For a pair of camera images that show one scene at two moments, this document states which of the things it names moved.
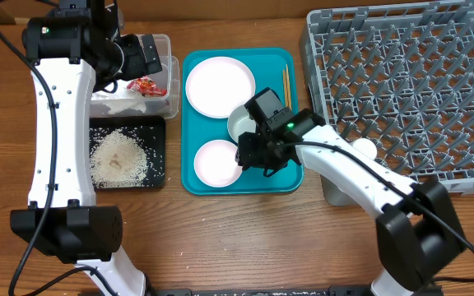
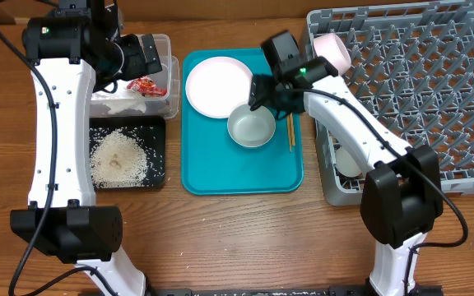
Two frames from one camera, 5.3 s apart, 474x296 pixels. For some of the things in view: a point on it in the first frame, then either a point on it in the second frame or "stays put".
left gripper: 138,66 stays put
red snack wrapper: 146,86 stays put
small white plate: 215,164 → 332,48
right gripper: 245,157 → 257,97
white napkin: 121,100 stays put
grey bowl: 239,122 stays put
